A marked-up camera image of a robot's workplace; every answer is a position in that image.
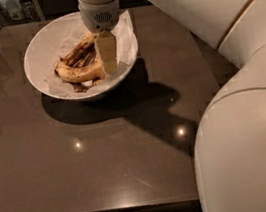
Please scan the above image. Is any white plastic jug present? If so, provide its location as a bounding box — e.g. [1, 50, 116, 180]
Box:
[5, 0, 25, 21]

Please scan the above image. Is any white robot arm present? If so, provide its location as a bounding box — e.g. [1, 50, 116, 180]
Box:
[78, 0, 266, 212]

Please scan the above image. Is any spotted ripe banana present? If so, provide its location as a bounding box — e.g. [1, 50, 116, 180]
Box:
[54, 54, 106, 83]

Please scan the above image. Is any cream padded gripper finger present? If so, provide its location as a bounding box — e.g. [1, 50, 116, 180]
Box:
[95, 30, 118, 74]

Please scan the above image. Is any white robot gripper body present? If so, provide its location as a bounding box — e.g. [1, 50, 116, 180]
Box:
[78, 0, 120, 33]

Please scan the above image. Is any dark browned banana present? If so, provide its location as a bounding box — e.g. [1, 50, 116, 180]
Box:
[60, 33, 96, 66]

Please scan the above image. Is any white paper liner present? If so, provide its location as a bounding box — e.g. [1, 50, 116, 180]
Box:
[33, 8, 145, 103]

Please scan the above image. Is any white ceramic bowl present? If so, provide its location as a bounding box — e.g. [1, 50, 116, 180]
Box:
[16, 3, 147, 111]

